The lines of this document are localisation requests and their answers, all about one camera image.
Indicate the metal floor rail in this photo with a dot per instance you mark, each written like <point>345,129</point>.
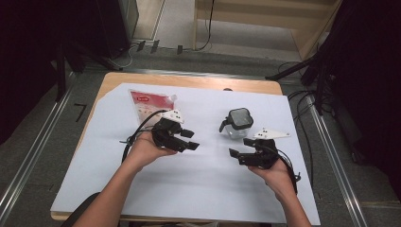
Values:
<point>334,160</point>
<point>189,73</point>
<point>34,148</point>

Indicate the small black floor block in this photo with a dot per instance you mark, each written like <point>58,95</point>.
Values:
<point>141,45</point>
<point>179,49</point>

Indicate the person's left hand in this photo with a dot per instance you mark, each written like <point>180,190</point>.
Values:
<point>143,151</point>

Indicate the red and white refill pouch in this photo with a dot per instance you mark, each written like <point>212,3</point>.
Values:
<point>148,105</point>

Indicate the black chair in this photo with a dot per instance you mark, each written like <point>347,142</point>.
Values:
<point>80,211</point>

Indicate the wooden table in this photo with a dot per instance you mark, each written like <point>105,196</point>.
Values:
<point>189,81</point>

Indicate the person's right hand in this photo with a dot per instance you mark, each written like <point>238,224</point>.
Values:
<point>279,179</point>

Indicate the light wooden shelf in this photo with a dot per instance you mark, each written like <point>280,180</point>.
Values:
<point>268,22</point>

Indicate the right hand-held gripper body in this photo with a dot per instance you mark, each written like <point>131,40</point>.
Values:
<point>261,157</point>

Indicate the clear jar with black lid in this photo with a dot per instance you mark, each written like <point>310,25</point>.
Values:
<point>241,119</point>

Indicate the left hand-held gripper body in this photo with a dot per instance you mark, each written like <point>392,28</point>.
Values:
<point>167,135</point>

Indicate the black curtain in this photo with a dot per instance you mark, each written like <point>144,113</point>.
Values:
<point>372,78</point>
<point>31,63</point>

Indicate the black tripod stand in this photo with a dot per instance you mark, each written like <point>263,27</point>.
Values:
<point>290,71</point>
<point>61,78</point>

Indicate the dark cabinet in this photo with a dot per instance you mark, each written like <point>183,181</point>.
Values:
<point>116,25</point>

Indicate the white sheet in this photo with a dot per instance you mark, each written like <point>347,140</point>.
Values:
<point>205,186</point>

